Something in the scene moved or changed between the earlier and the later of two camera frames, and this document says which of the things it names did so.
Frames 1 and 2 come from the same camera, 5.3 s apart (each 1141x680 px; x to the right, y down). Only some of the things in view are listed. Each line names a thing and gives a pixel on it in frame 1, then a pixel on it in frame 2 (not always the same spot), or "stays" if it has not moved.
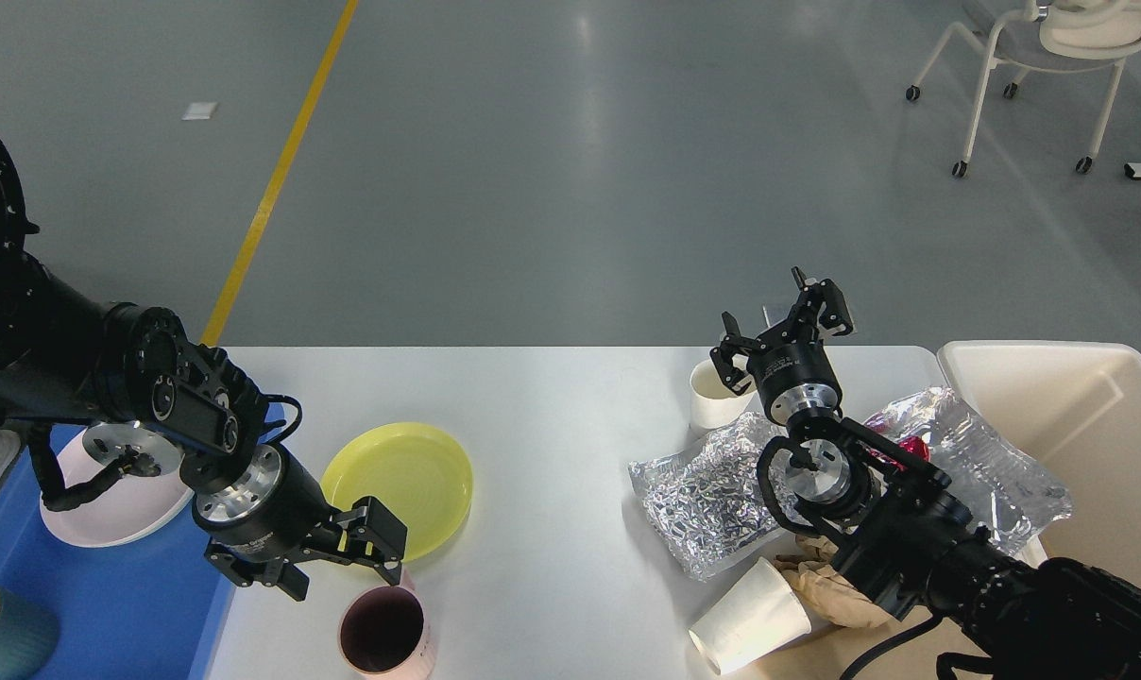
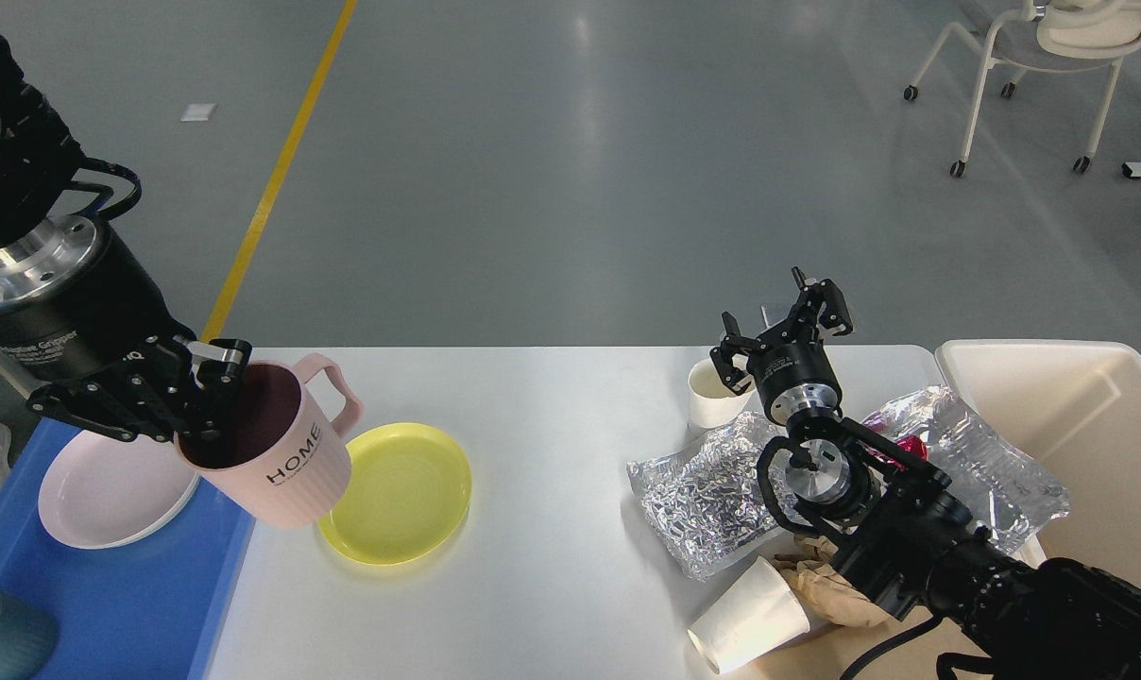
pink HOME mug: (385, 634) to (284, 463)
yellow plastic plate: (416, 472) stays
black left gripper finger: (247, 569) to (146, 398)
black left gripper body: (275, 510) to (59, 301)
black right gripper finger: (723, 356) stays
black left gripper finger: (373, 535) to (206, 445)
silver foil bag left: (705, 496) stays
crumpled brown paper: (825, 590) stays
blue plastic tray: (156, 610) stays
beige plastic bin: (1102, 421) stays
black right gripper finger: (835, 311) stays
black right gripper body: (795, 375) stays
